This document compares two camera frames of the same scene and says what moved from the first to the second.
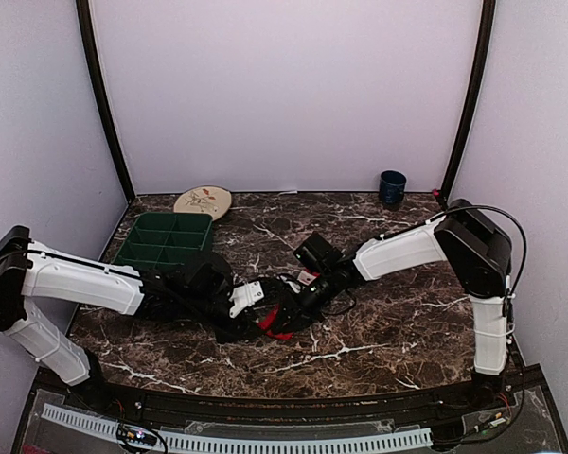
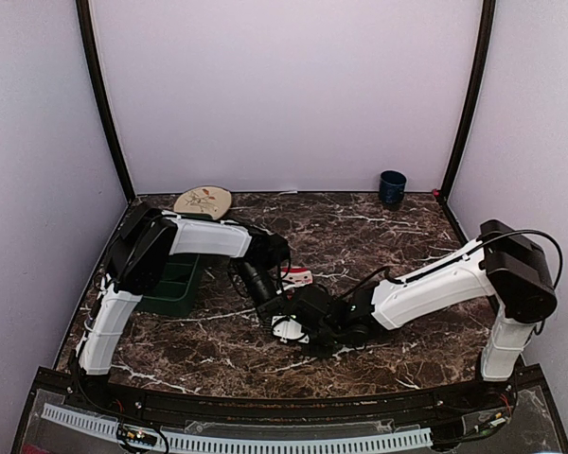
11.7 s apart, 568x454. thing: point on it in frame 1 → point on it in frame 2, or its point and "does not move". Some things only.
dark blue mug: x=391 y=188 does not move
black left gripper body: x=197 y=305 → x=250 y=274
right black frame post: x=482 y=61 does not move
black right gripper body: x=309 y=306 → x=328 y=338
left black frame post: x=84 y=16 does not move
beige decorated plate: x=204 y=199 does not move
